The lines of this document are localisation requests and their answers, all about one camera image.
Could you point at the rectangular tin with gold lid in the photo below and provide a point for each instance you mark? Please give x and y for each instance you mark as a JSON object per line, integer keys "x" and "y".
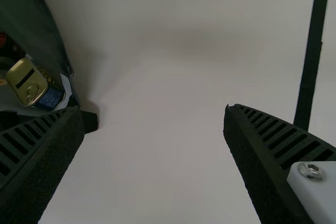
{"x": 29, "y": 82}

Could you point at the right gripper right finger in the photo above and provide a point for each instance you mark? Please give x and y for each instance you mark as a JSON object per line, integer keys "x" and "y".
{"x": 262, "y": 155}

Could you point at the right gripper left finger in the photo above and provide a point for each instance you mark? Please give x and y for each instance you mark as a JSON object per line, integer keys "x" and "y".
{"x": 34, "y": 161}

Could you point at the black strip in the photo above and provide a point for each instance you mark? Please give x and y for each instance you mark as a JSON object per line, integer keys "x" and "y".
{"x": 315, "y": 51}

